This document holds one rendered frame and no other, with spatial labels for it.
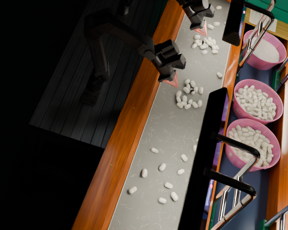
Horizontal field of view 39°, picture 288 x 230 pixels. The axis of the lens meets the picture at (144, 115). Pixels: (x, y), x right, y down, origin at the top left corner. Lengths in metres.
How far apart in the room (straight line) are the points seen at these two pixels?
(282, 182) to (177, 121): 0.53
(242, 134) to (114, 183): 0.70
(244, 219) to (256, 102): 0.63
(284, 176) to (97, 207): 0.85
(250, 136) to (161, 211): 0.63
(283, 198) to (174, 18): 1.11
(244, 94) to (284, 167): 0.43
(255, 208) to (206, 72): 0.72
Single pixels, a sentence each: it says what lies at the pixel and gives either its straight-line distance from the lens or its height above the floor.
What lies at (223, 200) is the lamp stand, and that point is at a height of 0.85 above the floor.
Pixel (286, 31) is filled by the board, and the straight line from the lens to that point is 2.64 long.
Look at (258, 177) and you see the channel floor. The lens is 1.95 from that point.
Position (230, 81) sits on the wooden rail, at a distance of 2.11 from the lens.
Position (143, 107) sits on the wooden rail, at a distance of 1.80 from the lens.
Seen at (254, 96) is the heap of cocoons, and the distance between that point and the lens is 2.15.
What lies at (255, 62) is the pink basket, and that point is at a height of 0.72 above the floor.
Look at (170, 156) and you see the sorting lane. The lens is 1.72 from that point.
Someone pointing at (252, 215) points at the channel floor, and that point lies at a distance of 1.83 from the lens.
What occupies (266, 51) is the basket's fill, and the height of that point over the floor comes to 0.74.
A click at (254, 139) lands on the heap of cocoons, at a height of 0.74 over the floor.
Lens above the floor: 2.12
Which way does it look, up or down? 50 degrees down
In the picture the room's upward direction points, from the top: 25 degrees clockwise
